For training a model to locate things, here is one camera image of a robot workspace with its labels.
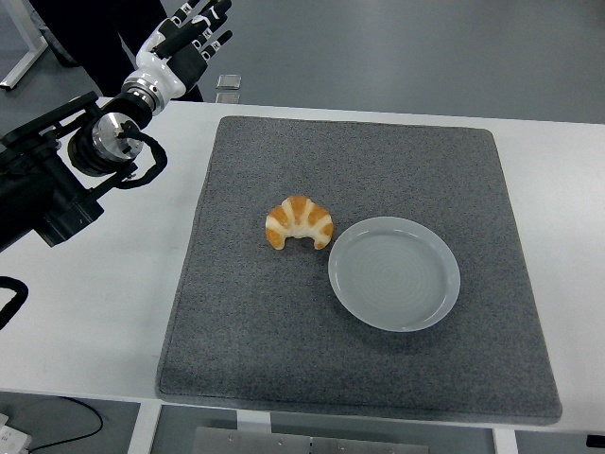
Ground black floor cable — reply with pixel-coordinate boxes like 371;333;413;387
27;394;104;450

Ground golden croissant bread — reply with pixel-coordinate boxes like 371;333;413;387
265;195;335;251

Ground white power strip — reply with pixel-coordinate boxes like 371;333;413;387
0;413;33;454

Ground person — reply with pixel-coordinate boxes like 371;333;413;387
28;0;205;103

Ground pale grey round plate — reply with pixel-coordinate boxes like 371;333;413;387
327;216;462;334

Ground white and black hand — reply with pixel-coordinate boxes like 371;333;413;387
123;0;234;104

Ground grey felt mat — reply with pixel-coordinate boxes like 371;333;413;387
154;115;563;420

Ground white table frame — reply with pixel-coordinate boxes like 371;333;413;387
126;399;521;454

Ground white desk leg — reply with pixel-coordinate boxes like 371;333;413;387
0;0;49;91

